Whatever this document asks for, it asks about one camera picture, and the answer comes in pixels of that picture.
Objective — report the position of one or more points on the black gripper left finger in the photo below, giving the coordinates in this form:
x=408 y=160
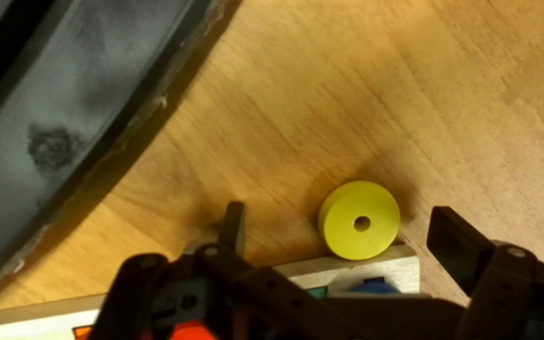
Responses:
x=232 y=228

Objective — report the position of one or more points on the yellow wooden coin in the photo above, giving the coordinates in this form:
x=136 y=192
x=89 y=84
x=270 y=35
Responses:
x=344 y=214

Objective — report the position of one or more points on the blue wooden coin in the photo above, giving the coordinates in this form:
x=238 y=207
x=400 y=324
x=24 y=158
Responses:
x=372 y=288

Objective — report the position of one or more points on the red wooden coin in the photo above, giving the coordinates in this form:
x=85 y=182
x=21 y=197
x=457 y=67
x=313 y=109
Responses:
x=189 y=332

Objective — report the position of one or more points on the curved black track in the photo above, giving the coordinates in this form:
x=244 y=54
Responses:
x=64 y=95

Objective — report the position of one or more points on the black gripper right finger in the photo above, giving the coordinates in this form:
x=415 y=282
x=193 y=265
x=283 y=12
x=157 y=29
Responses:
x=459 y=250

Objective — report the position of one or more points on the wooden peg rack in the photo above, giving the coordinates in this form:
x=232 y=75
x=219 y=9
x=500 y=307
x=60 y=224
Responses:
x=391 y=271

